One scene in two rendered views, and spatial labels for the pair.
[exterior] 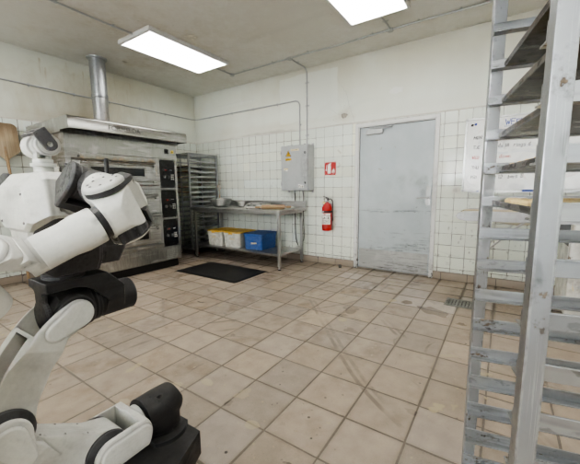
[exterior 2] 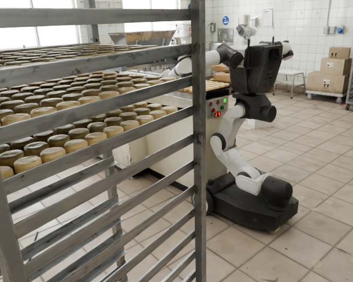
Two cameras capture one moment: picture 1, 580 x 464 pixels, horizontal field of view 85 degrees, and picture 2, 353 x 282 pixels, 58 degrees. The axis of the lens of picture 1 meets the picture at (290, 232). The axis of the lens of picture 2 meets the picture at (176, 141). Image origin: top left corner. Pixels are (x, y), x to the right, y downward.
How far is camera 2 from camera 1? 186 cm
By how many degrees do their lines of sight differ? 102
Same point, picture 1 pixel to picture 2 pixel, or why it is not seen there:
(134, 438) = (249, 184)
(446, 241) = not seen: outside the picture
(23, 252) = (165, 74)
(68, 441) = (233, 161)
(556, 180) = not seen: hidden behind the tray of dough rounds
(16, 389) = (222, 128)
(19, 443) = (216, 145)
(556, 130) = not seen: hidden behind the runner
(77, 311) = (237, 109)
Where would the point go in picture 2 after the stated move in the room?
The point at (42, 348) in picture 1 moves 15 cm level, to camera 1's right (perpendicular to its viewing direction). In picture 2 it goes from (227, 117) to (224, 123)
